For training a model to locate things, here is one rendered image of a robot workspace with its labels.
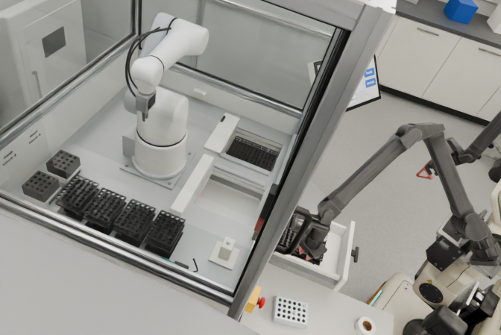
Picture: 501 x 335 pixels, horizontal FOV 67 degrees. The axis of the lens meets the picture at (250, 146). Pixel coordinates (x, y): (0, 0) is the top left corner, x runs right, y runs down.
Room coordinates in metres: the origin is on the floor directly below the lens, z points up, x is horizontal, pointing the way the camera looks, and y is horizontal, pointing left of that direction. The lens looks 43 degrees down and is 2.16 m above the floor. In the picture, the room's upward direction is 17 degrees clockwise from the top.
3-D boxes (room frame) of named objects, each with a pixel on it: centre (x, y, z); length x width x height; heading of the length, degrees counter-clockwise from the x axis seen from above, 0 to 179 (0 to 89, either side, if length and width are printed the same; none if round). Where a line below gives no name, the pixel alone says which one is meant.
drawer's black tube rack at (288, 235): (0.94, -0.30, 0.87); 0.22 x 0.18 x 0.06; 84
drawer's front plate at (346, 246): (0.91, -0.50, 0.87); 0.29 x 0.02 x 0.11; 174
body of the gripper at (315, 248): (0.82, -0.32, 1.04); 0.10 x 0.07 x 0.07; 48
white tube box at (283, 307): (0.66, -0.33, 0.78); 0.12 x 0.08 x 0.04; 94
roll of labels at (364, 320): (0.69, -0.62, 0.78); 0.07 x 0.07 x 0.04
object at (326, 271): (0.94, -0.29, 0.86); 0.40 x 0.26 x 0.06; 84
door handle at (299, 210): (0.52, -0.15, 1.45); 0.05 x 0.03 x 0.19; 84
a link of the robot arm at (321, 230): (0.82, -0.31, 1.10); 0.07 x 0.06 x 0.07; 91
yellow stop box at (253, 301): (0.62, -0.16, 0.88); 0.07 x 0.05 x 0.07; 174
